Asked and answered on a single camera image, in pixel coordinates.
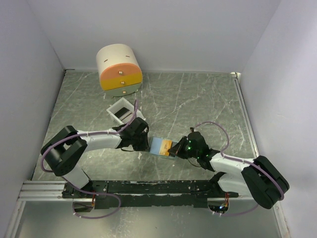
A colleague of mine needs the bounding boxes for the green card holder book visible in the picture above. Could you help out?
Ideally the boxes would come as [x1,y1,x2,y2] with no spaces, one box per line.
[150,137,176,160]

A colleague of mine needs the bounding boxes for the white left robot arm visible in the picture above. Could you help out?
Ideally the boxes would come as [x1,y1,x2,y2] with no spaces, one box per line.
[41,117,150,198]

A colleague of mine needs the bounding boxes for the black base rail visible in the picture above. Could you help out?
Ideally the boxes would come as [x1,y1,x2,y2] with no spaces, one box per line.
[62,172,225,209]

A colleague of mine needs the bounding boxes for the orange credit card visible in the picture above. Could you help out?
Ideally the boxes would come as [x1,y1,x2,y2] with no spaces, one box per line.
[159,139,173,156]

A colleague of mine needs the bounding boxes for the white card tray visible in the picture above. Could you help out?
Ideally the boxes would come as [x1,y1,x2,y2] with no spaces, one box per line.
[106,98,136,125]

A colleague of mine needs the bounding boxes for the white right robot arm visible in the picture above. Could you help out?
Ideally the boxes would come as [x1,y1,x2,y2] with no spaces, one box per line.
[167,131,290,209]

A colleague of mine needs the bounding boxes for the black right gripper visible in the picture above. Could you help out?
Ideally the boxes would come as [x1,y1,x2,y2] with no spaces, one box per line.
[168,136,199,159]

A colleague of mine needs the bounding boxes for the black credit card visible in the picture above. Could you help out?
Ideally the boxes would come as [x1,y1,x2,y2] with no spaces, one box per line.
[114,107,133,121]

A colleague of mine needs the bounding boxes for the round mini drawer cabinet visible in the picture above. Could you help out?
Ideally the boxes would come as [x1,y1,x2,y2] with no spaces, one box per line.
[96,44,143,97]

